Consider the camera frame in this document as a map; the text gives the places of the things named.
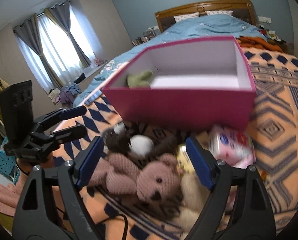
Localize cream fluffy plush toy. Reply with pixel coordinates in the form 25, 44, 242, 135
179, 173, 210, 237

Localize pink white tissue pack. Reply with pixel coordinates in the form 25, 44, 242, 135
209, 125, 256, 168

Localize yellow tissue pack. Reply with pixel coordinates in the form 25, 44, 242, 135
176, 144, 195, 173

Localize pink crochet teddy bear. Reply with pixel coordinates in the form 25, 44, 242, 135
88, 153, 181, 205

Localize brown knitted raccoon toy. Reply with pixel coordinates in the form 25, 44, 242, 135
101, 122, 178, 160

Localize pink cardboard storage box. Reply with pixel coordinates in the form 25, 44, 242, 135
103, 36, 256, 132

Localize left hand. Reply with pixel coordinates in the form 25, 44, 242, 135
16, 153, 54, 176

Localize pile of clothes on floor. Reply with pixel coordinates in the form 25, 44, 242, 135
48, 82, 82, 106

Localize pink knitted sweater sleeve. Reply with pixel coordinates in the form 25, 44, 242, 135
0, 173, 27, 217

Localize turquoise plastic basket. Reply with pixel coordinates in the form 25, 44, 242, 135
0, 137, 20, 185

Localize orange navy patterned blanket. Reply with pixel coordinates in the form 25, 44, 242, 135
46, 47, 298, 240

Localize green plush toy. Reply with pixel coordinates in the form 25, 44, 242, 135
127, 70, 153, 88

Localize grey window curtains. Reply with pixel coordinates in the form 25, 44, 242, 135
13, 0, 95, 94

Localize white floral pillow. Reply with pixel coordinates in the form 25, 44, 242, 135
173, 10, 234, 23

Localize orange cloth on bed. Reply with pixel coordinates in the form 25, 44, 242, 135
237, 36, 283, 53

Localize wooden bed headboard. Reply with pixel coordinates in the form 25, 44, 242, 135
155, 0, 258, 33

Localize black left tracking camera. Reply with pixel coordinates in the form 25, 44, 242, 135
0, 80, 33, 156

